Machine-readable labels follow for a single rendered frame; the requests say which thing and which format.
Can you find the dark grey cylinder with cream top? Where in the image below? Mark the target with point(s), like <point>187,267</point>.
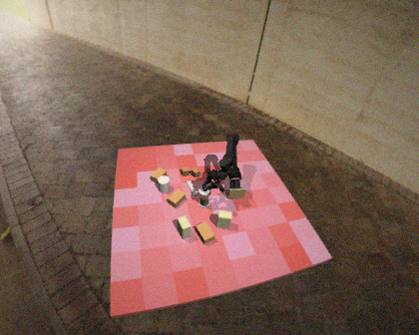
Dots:
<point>164,185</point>

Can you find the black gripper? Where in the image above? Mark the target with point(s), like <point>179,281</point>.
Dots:
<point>216,183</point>

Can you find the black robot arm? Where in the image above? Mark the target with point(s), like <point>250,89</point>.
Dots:
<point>228,163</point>

